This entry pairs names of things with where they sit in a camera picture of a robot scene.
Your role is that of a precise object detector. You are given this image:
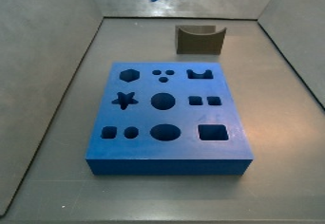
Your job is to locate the blue shape sorting block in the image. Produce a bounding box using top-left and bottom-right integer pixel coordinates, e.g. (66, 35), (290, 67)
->
(85, 62), (254, 175)

